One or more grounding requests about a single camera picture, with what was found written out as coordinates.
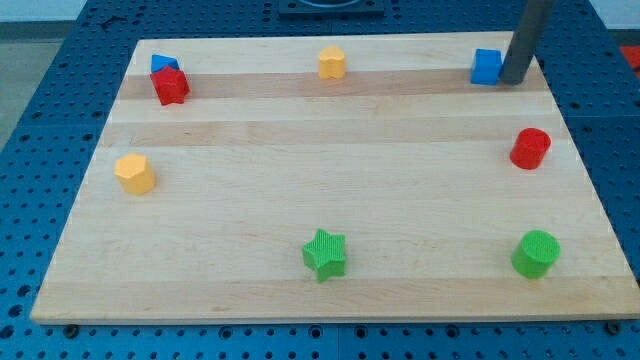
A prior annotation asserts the blue cube block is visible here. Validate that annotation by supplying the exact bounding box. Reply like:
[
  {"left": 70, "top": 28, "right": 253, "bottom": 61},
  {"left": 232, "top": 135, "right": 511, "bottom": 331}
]
[{"left": 470, "top": 49, "right": 502, "bottom": 86}]

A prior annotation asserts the wooden board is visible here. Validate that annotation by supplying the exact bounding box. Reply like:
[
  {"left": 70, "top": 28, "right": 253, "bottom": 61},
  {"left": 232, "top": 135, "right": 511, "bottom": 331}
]
[{"left": 31, "top": 32, "right": 639, "bottom": 325}]

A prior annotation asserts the green star block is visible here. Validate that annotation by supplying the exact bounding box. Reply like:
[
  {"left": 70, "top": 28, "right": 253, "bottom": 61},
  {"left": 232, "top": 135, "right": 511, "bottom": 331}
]
[{"left": 302, "top": 229, "right": 346, "bottom": 283}]

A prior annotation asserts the yellow heart block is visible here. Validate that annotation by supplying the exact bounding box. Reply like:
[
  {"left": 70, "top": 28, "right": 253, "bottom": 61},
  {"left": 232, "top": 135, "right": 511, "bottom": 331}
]
[{"left": 317, "top": 46, "right": 346, "bottom": 79}]

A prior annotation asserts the red star block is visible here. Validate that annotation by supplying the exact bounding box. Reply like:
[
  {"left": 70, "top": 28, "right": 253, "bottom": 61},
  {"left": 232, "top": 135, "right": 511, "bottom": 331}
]
[{"left": 150, "top": 66, "right": 190, "bottom": 106}]

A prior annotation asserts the yellow hexagon block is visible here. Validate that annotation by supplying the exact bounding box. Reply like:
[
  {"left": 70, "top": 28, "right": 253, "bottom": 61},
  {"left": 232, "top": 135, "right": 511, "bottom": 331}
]
[{"left": 114, "top": 153, "right": 156, "bottom": 195}]

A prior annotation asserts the blue triangle block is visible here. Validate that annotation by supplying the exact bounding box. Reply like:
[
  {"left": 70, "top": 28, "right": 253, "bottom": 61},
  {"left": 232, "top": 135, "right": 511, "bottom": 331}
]
[{"left": 151, "top": 54, "right": 180, "bottom": 73}]

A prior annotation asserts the red cylinder block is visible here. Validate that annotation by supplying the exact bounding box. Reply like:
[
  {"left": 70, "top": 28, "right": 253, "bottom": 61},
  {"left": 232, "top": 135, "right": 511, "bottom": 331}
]
[{"left": 509, "top": 128, "right": 552, "bottom": 170}]

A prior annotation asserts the green cylinder block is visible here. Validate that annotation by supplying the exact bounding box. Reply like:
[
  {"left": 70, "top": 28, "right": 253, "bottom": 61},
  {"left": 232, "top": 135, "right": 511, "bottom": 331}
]
[{"left": 511, "top": 230, "right": 561, "bottom": 279}]

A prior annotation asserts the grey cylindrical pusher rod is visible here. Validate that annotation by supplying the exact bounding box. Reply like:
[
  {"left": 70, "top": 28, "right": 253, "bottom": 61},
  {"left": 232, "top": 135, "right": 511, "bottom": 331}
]
[{"left": 500, "top": 0, "right": 556, "bottom": 86}]

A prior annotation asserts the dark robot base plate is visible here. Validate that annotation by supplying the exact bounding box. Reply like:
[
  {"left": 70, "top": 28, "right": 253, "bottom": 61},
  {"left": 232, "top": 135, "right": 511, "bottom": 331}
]
[{"left": 277, "top": 0, "right": 385, "bottom": 18}]

